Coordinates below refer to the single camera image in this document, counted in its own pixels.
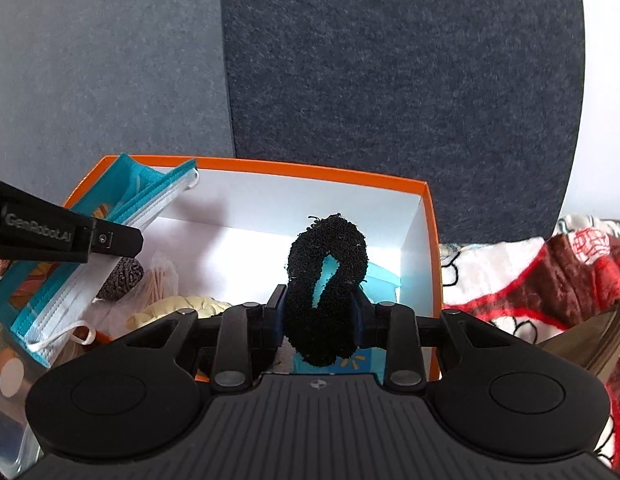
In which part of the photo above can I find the blue tissue packet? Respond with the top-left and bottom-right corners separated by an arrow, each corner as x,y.
291,262 -> 400,380

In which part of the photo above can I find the cream scrunchie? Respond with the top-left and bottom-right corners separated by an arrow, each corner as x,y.
126,296 -> 231,332

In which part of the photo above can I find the black scrunchie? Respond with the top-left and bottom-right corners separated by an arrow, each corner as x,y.
283,214 -> 368,366

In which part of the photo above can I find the blue face mask pack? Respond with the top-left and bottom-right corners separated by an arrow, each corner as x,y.
0,154 -> 198,367

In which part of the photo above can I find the steel wool scrubber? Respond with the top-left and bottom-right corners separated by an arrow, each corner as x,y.
96,258 -> 144,301

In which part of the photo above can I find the orange cardboard box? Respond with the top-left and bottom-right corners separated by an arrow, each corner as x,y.
62,154 -> 443,384

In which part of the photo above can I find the toothpick packet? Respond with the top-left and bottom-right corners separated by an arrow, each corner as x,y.
135,252 -> 179,309

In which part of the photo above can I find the red white patterned blanket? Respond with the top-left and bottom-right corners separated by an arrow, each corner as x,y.
439,213 -> 620,470

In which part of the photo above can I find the light grey sofa cushion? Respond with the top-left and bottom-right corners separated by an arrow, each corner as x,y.
0,0 -> 235,203

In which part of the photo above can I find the dark grey sofa cushion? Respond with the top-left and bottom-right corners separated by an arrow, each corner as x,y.
221,0 -> 585,244

